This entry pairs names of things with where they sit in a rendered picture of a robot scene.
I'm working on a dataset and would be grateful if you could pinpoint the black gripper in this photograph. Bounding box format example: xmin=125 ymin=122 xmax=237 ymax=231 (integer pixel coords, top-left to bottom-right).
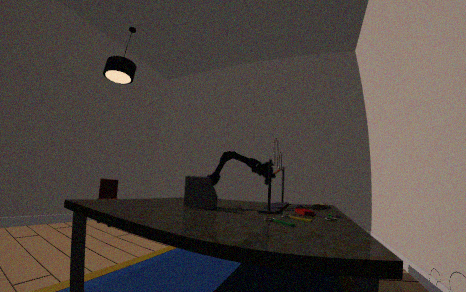
xmin=258 ymin=162 xmax=276 ymax=185

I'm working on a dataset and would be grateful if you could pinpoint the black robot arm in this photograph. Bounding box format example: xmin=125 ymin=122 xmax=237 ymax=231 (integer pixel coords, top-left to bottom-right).
xmin=207 ymin=151 xmax=263 ymax=185

